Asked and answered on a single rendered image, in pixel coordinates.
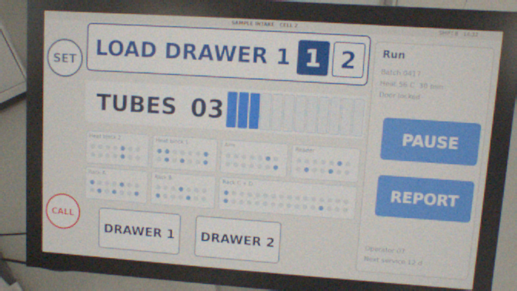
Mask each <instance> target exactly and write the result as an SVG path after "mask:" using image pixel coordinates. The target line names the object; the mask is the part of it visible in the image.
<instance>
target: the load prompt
mask: <svg viewBox="0 0 517 291"><path fill-rule="evenodd" d="M371 46H372V35H347V34H338V33H331V32H298V31H281V30H264V29H247V28H215V27H198V26H181V25H150V24H144V25H133V24H116V23H99V22H87V48H86V71H87V72H110V73H114V72H124V73H138V74H152V75H180V76H194V77H208V78H222V79H250V80H264V81H279V82H306V83H320V84H321V85H348V86H362V87H368V83H369V65H370V56H371Z"/></svg>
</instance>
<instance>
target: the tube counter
mask: <svg viewBox="0 0 517 291"><path fill-rule="evenodd" d="M366 100H367V96H358V95H330V94H317V93H303V92H277V91H262V90H248V89H221V88H207V87H194V86H189V99H188V128H192V129H217V130H229V131H241V132H265V133H278V134H289V135H314V136H326V137H339V138H352V139H363V137H364V128H365V110H366Z"/></svg>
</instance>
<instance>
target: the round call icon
mask: <svg viewBox="0 0 517 291"><path fill-rule="evenodd" d="M81 217H82V194H78V193H68V192H59V191H48V190H44V229H57V230H66V231H76V232H81Z"/></svg>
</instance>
